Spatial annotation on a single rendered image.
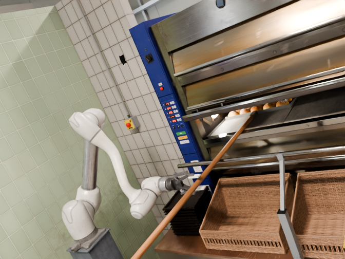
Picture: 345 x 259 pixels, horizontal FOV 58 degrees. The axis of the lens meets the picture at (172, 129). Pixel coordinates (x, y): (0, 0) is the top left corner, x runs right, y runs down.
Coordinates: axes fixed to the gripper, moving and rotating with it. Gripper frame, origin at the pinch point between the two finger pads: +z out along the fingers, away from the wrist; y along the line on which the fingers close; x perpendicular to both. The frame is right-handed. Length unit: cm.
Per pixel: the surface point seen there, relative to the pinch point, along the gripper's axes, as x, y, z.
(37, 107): -6, -70, -122
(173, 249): -10, 61, -55
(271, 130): -65, 2, 22
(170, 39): -64, -77, -25
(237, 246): -15, 57, -3
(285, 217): -4.6, 26.1, 39.8
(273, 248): -15, 57, 21
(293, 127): -65, 3, 37
